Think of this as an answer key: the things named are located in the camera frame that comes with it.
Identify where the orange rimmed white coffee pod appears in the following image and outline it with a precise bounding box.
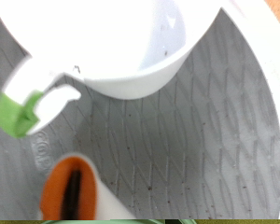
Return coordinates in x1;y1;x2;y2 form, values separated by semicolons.
36;152;138;220

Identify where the white two-tier turntable stand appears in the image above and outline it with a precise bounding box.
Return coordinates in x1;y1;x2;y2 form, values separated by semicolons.
0;0;280;220

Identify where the white mug green taped handle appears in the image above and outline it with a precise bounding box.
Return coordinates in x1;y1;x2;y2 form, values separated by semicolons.
0;0;228;139

